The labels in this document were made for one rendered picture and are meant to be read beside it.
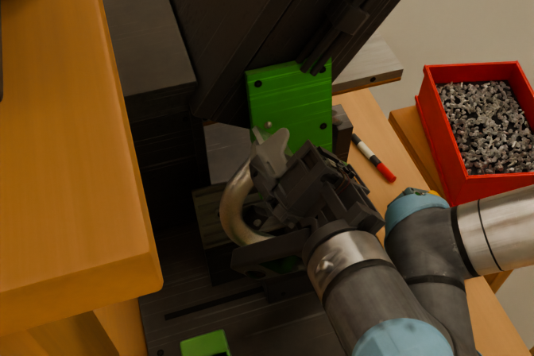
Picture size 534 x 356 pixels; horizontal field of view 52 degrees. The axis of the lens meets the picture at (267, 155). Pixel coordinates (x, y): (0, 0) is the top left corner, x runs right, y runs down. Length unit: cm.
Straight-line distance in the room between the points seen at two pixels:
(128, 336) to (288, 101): 46
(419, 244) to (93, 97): 38
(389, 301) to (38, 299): 29
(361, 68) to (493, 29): 212
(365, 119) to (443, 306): 66
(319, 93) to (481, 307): 46
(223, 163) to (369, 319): 67
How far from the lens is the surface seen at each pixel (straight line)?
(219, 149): 109
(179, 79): 74
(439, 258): 58
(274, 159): 63
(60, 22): 36
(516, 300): 208
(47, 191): 27
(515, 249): 57
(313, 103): 74
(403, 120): 131
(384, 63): 94
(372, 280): 47
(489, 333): 97
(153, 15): 85
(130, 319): 96
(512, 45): 295
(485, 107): 128
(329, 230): 52
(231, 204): 71
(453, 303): 57
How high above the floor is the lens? 175
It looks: 52 degrees down
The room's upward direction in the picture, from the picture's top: straight up
